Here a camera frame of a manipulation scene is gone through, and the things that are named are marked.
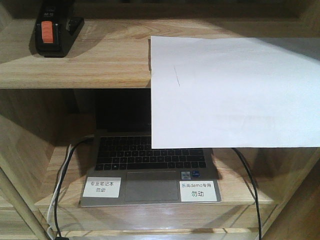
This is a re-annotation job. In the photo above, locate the white label sticker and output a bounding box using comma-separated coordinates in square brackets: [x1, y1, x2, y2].
[82, 177, 121, 198]
[179, 180, 218, 203]

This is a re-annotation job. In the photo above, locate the grey laptop with black keyboard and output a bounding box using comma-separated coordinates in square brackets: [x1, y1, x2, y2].
[80, 88, 221, 207]

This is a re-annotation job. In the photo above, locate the white paper sheet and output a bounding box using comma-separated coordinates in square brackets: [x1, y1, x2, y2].
[150, 36, 320, 149]

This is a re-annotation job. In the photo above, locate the left white label sticker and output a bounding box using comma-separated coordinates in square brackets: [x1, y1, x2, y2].
[82, 177, 121, 198]

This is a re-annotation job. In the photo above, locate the cream pole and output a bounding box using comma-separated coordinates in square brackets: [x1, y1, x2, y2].
[0, 154, 50, 240]

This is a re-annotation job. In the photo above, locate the white cable left of laptop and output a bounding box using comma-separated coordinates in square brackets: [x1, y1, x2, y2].
[46, 134, 95, 240]

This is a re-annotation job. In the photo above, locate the wooden shelf unit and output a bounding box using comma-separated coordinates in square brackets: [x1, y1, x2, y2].
[0, 0, 320, 240]

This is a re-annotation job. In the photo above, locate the right white label sticker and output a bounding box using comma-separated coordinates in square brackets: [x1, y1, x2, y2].
[179, 180, 218, 203]

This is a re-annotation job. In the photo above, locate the black cable left of laptop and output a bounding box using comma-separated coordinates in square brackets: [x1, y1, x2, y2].
[52, 136, 95, 238]

